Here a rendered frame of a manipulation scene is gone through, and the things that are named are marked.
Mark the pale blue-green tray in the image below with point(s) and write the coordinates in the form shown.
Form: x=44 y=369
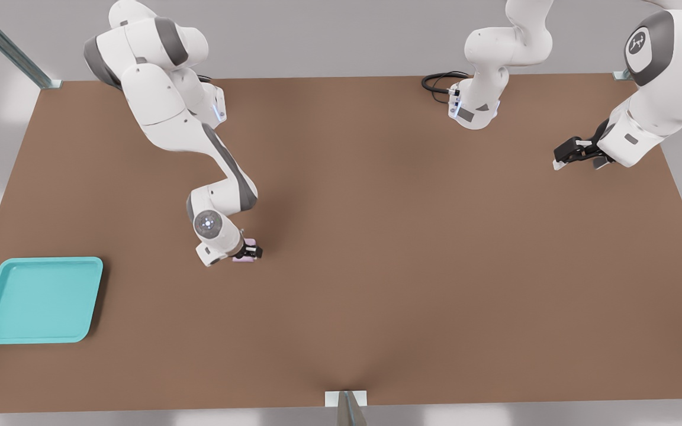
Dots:
x=39 y=300

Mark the pale lilac phone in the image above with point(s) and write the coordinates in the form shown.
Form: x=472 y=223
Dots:
x=245 y=258

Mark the silver frame post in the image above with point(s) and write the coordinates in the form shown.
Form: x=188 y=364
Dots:
x=623 y=75
x=348 y=408
x=3 y=41

